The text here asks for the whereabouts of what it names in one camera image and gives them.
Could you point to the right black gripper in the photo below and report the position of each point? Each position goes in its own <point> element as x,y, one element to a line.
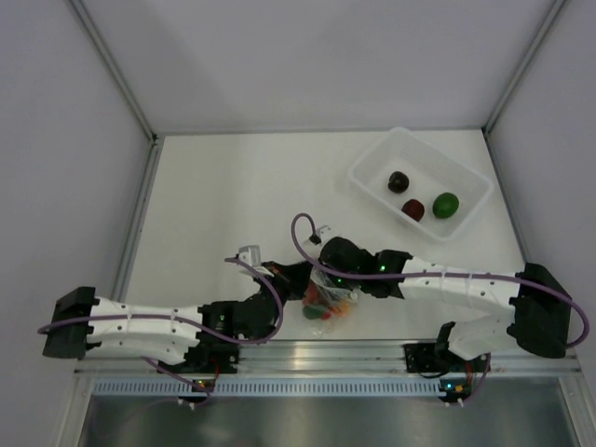
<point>323,260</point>

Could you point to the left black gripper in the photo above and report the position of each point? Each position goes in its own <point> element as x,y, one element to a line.
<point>294,279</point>

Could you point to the clear zip top bag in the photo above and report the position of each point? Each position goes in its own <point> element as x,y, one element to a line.
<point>327,303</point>

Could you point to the dark red fake fruit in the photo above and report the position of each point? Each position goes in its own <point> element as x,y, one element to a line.
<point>414,209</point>

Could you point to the dark purple fake plum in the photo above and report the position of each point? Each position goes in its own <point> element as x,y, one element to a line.
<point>398,182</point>

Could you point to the green fake lime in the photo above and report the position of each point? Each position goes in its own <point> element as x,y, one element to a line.
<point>445,205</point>

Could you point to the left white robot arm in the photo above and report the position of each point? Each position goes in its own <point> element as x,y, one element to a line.
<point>179,338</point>

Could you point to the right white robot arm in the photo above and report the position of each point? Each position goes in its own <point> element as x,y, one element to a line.
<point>520,309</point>

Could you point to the white plastic basket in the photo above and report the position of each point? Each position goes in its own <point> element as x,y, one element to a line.
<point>431,171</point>

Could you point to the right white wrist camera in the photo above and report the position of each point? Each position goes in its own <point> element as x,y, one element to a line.
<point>321,236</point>

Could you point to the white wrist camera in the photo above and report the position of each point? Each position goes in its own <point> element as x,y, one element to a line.
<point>250,255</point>
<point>321,236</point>

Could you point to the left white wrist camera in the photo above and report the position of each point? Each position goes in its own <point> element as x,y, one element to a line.
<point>250,255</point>

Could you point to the aluminium mounting rail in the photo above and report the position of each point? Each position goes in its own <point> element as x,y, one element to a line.
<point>378,357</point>

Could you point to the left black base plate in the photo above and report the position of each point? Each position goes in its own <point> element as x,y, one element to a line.
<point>206,359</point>

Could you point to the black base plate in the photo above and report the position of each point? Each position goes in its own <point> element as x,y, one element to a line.
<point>206,359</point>
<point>431,361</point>

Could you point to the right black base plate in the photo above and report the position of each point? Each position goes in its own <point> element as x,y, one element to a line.
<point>431,361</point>

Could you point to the slotted grey cable duct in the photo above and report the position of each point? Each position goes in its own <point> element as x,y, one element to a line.
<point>280,387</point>

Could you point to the left frame post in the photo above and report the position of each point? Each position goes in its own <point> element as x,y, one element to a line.
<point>109,62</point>

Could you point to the frame post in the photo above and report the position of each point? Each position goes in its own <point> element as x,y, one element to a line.
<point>538,38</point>
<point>109,62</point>

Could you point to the right frame post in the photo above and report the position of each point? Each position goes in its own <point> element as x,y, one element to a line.
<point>538,38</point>

